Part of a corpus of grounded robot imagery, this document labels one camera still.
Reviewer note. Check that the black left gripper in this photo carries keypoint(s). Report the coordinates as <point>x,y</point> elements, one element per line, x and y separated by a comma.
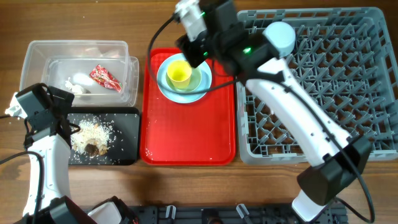
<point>64,104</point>

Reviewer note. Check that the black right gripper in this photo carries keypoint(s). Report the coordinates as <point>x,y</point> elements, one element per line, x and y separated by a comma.
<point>189,48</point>

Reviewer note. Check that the light green bowl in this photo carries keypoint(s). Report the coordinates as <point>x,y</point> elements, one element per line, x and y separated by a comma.
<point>195,80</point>

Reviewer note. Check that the rice and food scraps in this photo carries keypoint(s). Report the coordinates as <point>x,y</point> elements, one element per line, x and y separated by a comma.
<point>93,139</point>

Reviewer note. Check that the yellow plastic cup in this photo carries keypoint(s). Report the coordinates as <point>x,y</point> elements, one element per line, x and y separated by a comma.
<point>179,72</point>

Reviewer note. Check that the red snack wrapper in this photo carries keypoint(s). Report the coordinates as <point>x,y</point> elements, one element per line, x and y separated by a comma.
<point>104,78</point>

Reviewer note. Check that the light blue small bowl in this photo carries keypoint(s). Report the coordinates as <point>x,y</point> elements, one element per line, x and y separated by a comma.
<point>282,36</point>

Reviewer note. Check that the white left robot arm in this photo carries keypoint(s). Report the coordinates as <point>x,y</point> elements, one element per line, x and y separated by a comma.
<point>48,144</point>

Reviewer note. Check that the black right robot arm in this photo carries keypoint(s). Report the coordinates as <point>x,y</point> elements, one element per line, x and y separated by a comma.
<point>257,60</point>

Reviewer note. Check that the black waste tray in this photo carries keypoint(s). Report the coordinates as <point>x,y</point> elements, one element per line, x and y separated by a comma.
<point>126,123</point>

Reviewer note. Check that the grey-blue dishwasher rack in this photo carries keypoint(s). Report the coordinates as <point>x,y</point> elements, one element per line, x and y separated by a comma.
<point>344,59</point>

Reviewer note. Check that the crumpled white tissue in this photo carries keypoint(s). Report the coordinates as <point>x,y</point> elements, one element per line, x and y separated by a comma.
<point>76,89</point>

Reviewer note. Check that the clear plastic bin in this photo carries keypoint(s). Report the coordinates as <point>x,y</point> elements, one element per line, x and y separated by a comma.
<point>60,62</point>

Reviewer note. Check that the red plastic tray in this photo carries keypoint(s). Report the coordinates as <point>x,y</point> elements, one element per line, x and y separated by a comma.
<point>202,133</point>

